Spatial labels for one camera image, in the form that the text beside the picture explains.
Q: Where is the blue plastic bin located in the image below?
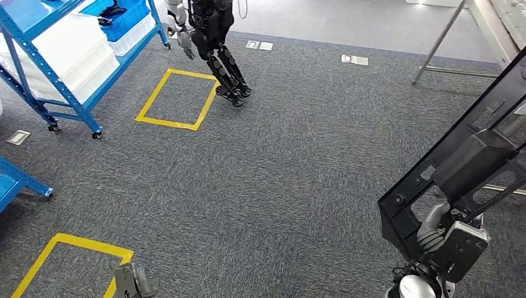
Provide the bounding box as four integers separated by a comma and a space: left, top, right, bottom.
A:
80, 0, 151, 43

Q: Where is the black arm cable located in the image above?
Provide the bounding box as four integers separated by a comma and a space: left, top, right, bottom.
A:
391, 263, 417, 284

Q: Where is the dark left robot hand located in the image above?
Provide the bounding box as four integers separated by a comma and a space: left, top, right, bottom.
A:
131, 265, 156, 298

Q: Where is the black humanoid robot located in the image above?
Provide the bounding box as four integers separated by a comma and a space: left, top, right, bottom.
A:
164, 0, 252, 108

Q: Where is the black plastic plate frame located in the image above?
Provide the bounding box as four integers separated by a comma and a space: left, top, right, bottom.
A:
377, 47, 526, 262

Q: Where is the white plastic bin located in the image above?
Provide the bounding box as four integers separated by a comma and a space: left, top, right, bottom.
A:
109, 14, 157, 58

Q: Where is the black curved plastic part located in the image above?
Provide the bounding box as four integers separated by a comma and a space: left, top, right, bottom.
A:
97, 3, 128, 27

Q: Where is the large white plastic crate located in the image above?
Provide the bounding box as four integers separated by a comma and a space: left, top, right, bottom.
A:
0, 12, 121, 106

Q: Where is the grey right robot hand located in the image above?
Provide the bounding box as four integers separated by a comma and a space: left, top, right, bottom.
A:
416, 201, 486, 255

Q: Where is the yellow floor tape square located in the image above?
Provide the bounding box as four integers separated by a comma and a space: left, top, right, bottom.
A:
10, 232, 135, 298
135, 68, 221, 132

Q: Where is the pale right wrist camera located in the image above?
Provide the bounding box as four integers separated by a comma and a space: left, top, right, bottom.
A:
452, 221, 491, 243

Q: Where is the blue metal shelf rack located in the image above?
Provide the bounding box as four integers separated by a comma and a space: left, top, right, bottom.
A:
0, 156, 54, 215
0, 0, 171, 141

